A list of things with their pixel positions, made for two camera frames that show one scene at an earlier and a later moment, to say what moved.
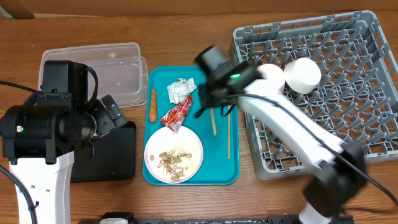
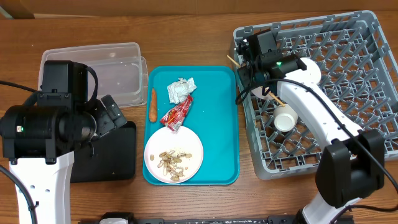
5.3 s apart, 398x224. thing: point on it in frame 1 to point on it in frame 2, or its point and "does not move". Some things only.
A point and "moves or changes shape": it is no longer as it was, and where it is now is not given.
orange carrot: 153,109 does not move
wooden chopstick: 213,121 moves or changes shape
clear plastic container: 122,73 does not move
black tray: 110,157 does not move
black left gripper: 107,123 does not move
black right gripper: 210,100 to 244,75
